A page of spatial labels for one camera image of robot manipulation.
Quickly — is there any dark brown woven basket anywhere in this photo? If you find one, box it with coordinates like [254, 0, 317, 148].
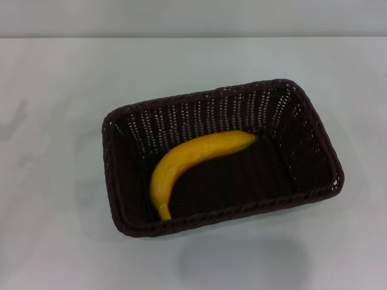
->
[102, 78, 345, 239]

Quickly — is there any yellow banana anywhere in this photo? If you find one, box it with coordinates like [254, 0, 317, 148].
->
[150, 130, 257, 221]

